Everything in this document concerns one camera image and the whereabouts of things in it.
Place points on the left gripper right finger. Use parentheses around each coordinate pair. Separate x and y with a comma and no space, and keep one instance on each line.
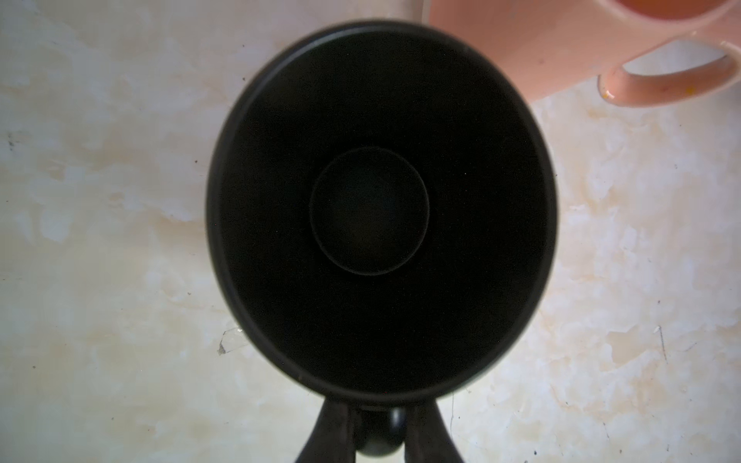
(427,440)

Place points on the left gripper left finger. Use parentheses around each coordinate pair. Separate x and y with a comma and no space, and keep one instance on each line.
(333,437)

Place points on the black mug white inside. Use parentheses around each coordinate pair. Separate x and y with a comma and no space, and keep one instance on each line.
(382,218)

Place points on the peach orange mug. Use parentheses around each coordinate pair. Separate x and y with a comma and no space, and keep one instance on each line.
(545,47)

